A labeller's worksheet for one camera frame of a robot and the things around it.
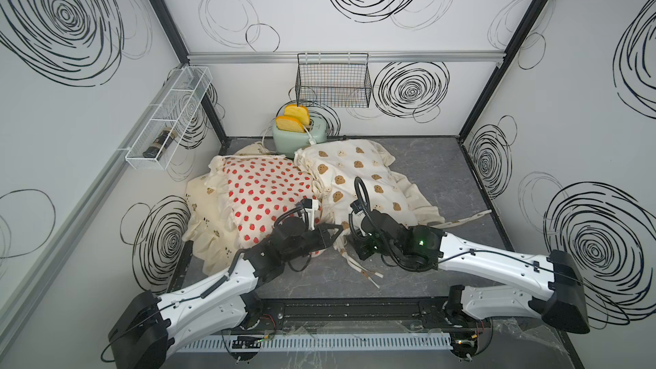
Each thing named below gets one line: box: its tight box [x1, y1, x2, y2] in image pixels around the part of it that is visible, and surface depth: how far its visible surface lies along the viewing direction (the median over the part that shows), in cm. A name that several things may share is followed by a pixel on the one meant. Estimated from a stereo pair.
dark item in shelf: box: [141, 127, 178, 160], surface depth 69 cm
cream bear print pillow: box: [294, 138, 450, 249], surface depth 95 cm
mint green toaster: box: [271, 117, 328, 159], surface depth 104 cm
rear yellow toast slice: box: [283, 104, 311, 127], surface depth 103 cm
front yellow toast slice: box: [275, 116, 305, 134], surface depth 101 cm
